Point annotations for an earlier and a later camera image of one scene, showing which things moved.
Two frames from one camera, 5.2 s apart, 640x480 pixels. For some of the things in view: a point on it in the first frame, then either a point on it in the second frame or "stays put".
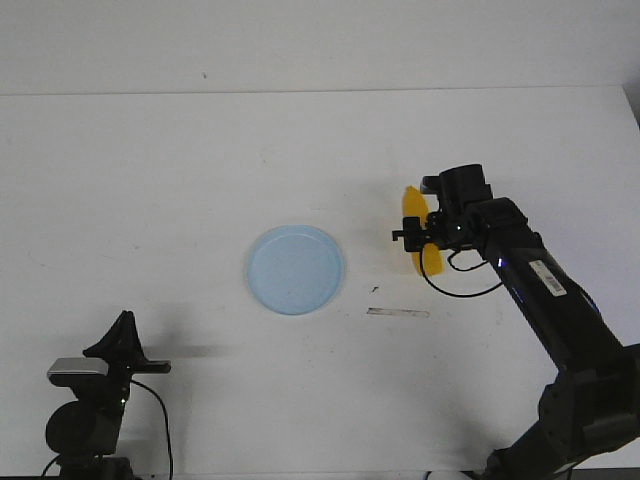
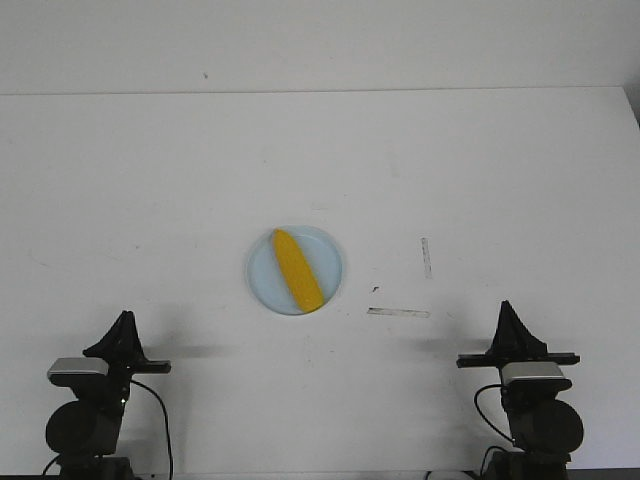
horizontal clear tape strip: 386,311 stays put
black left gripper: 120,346 stays put
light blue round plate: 295,269 stays put
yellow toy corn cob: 415,206 -> 297,272
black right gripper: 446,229 -> 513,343
